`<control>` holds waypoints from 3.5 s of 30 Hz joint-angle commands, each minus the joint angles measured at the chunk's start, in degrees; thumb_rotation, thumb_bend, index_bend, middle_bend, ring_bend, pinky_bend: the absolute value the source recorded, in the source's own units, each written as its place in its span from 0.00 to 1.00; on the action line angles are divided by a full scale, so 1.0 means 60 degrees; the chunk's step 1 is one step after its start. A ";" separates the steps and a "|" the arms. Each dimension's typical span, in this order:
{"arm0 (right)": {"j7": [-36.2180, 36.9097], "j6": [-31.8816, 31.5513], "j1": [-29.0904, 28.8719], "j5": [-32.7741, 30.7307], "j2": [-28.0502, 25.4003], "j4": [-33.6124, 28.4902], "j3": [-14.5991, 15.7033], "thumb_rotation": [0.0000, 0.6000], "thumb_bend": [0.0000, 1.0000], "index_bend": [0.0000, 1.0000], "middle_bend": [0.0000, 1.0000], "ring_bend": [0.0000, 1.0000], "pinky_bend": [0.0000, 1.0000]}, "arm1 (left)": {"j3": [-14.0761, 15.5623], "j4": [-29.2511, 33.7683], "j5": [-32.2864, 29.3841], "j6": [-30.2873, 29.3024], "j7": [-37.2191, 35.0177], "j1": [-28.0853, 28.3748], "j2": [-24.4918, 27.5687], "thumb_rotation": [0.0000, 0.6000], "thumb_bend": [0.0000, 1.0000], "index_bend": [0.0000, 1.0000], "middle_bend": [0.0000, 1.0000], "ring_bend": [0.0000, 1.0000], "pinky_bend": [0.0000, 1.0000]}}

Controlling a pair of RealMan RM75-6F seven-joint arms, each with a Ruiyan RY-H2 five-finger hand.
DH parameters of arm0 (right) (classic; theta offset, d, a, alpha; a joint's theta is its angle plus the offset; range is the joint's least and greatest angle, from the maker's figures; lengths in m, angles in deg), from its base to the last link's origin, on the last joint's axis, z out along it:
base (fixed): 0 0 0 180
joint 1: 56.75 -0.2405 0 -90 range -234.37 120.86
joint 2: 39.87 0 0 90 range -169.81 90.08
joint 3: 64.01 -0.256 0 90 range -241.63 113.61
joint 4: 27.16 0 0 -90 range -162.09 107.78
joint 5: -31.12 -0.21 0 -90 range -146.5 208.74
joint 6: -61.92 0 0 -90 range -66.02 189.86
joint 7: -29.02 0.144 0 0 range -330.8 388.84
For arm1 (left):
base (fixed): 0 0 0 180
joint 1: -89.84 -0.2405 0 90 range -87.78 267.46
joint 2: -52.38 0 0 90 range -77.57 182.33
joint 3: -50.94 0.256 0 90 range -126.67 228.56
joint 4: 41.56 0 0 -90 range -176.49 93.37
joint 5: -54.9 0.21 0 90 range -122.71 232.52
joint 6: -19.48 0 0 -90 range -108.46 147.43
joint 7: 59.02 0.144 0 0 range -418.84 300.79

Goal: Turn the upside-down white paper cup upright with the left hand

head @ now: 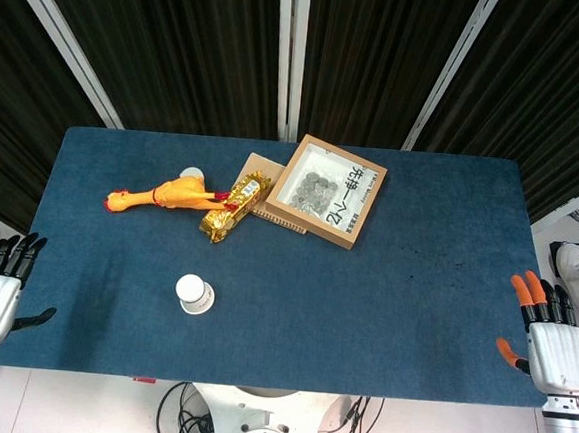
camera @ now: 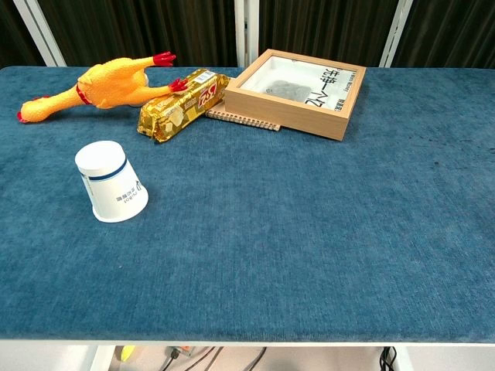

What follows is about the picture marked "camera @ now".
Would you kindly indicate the white paper cup blue stripe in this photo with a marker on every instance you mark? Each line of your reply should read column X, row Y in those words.
column 108, row 181

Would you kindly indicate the blue table cloth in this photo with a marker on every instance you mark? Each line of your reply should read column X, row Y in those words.
column 270, row 232

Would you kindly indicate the brown spiral notebook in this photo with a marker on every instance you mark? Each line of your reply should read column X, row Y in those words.
column 247, row 120

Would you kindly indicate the gold biscuit pack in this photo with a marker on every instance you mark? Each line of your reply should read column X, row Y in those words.
column 178, row 110

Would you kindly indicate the white card black characters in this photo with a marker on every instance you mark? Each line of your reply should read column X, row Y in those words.
column 332, row 85

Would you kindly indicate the yellow rubber chicken toy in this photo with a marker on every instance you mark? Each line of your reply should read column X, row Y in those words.
column 108, row 83

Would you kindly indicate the black pleated curtain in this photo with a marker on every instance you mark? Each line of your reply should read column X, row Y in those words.
column 321, row 25
column 147, row 27
column 13, row 38
column 452, row 33

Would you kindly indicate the orange grey connector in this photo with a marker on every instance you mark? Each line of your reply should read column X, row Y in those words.
column 178, row 351

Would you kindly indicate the small yellow object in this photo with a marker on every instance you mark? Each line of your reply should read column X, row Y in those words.
column 128, row 352

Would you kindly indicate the wooden shadow box frame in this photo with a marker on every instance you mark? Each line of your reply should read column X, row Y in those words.
column 286, row 112

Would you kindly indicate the white frame post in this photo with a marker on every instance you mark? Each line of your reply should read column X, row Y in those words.
column 246, row 31
column 42, row 33
column 395, row 33

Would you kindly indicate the white table frame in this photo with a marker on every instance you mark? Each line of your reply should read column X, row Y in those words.
column 58, row 355

